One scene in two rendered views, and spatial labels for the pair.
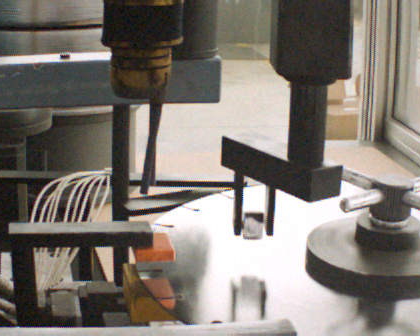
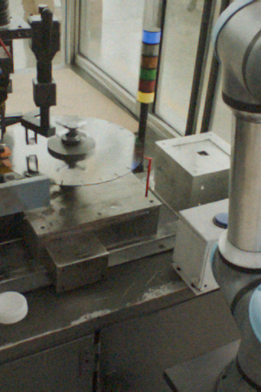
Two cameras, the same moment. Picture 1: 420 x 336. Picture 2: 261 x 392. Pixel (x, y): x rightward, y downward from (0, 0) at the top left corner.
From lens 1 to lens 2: 0.64 m
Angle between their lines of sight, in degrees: 24
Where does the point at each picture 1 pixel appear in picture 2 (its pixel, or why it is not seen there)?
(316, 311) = (53, 167)
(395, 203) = (73, 132)
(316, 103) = (47, 112)
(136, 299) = (1, 168)
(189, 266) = (14, 155)
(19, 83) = not seen: outside the picture
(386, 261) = (71, 149)
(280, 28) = (36, 94)
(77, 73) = not seen: outside the picture
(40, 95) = not seen: outside the picture
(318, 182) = (49, 132)
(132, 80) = not seen: outside the picture
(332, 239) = (54, 142)
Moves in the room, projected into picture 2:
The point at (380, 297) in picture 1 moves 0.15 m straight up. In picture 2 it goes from (70, 161) to (71, 97)
